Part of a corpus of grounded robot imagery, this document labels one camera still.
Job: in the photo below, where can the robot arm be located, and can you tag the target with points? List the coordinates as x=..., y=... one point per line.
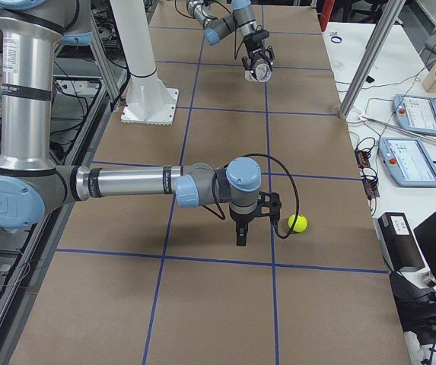
x=35, y=178
x=241, y=19

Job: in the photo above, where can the teach pendant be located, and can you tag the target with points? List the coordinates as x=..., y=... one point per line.
x=415, y=114
x=408, y=162

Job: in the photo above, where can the near teach pendant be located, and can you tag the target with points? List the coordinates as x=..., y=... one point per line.
x=408, y=162

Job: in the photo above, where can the tennis ball with Wilson logo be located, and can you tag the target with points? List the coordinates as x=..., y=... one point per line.
x=297, y=223

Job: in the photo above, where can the far teach pendant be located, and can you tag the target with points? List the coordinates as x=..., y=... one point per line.
x=415, y=114

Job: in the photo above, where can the aluminium frame post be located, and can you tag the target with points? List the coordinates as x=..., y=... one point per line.
x=372, y=50

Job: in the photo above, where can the white camera stand base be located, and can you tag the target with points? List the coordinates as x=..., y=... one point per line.
x=148, y=101

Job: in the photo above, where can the Wilson tennis ball can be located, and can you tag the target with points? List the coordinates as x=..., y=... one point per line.
x=261, y=73

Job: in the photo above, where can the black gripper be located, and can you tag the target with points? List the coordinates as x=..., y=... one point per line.
x=254, y=49
x=241, y=220

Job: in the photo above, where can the black mini computer box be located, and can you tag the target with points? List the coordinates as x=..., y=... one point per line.
x=400, y=243

